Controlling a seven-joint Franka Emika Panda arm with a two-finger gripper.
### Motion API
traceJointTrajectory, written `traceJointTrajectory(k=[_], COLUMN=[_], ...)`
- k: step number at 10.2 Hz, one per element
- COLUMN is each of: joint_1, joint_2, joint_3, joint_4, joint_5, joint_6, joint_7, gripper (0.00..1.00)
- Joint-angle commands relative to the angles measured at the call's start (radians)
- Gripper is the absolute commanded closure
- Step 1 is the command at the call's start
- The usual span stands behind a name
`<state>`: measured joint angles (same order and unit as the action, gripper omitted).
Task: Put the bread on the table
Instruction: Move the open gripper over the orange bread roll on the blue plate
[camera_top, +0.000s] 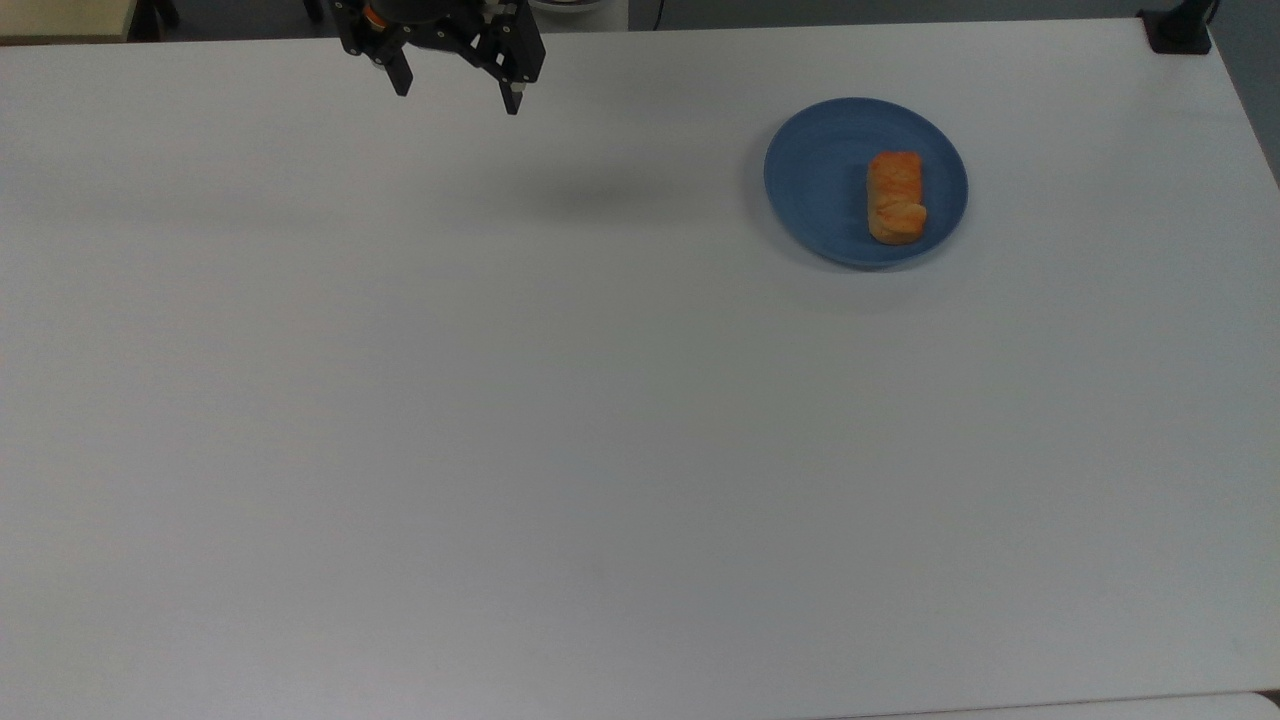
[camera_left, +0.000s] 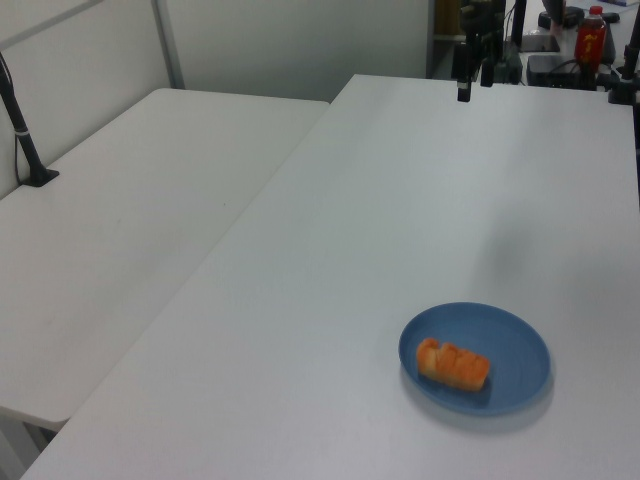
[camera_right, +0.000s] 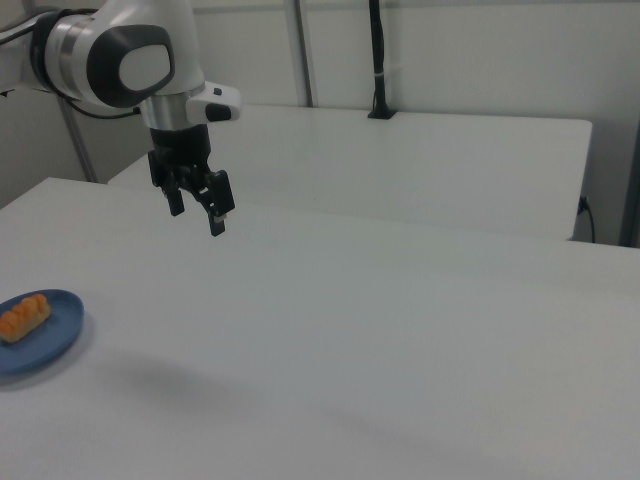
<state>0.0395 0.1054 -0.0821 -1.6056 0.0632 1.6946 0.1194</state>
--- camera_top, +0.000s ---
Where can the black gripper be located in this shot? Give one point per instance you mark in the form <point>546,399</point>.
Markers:
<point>440,30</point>

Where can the orange-brown bread roll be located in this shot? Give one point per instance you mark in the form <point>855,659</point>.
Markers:
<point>895,197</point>

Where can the blue round plate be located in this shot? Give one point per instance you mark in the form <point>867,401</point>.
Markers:
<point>820,180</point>

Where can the beige wooden furniture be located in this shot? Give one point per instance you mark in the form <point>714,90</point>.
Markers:
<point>60,18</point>

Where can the white adjacent table edge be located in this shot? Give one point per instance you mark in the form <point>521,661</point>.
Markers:
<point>1100,708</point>

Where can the black table clamp mount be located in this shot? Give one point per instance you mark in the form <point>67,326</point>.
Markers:
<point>1178,28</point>

